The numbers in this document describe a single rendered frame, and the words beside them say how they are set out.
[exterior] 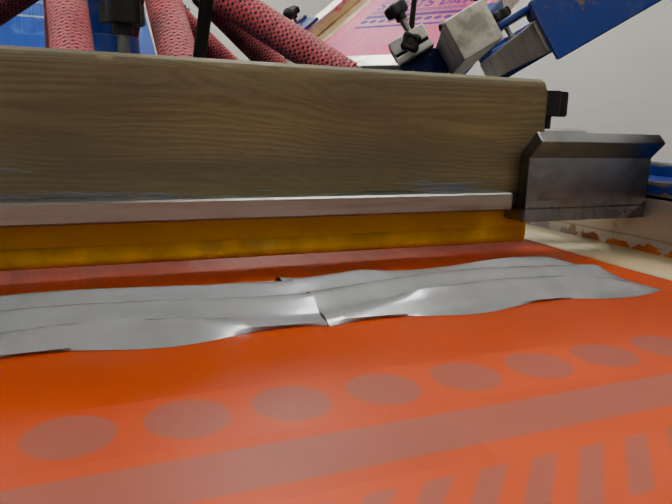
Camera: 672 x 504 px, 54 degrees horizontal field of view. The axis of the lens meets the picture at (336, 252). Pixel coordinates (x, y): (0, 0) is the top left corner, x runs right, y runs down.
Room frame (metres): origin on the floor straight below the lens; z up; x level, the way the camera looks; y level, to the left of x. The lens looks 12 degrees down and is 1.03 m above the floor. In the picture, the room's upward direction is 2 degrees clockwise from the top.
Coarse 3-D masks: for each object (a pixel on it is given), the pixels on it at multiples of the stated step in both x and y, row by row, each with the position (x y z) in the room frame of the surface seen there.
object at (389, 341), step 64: (320, 256) 0.37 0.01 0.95; (384, 256) 0.38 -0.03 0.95; (448, 256) 0.38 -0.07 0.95; (512, 256) 0.39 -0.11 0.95; (576, 256) 0.40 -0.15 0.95; (384, 320) 0.25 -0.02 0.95; (448, 320) 0.26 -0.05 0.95; (512, 320) 0.26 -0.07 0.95; (576, 320) 0.26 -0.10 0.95; (640, 320) 0.26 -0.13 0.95
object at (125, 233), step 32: (96, 224) 0.31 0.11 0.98; (128, 224) 0.31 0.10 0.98; (160, 224) 0.32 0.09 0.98; (192, 224) 0.33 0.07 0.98; (224, 224) 0.33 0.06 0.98; (256, 224) 0.34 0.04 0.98; (288, 224) 0.35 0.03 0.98; (320, 224) 0.35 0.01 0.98; (352, 224) 0.36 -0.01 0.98; (384, 224) 0.37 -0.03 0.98; (416, 224) 0.38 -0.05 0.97; (448, 224) 0.39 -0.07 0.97; (480, 224) 0.40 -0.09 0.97; (512, 224) 0.41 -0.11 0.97
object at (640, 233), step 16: (656, 208) 0.41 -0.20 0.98; (544, 224) 0.51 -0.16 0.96; (560, 224) 0.49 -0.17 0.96; (576, 224) 0.47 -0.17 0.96; (592, 224) 0.46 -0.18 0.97; (608, 224) 0.45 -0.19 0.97; (624, 224) 0.43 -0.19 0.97; (640, 224) 0.42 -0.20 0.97; (656, 224) 0.41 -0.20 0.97; (608, 240) 0.45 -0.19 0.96; (624, 240) 0.43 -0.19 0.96; (640, 240) 0.42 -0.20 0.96; (656, 240) 0.41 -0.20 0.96
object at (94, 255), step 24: (216, 240) 0.33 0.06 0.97; (240, 240) 0.34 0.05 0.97; (264, 240) 0.34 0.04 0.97; (288, 240) 0.35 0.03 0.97; (312, 240) 0.35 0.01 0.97; (336, 240) 0.36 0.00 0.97; (360, 240) 0.36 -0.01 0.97; (384, 240) 0.37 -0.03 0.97; (408, 240) 0.38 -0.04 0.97; (432, 240) 0.38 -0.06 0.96; (456, 240) 0.39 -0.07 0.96; (480, 240) 0.40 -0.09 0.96; (504, 240) 0.41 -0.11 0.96; (0, 264) 0.29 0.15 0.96; (24, 264) 0.30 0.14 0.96; (48, 264) 0.30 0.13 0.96; (72, 264) 0.30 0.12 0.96; (96, 264) 0.31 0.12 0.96
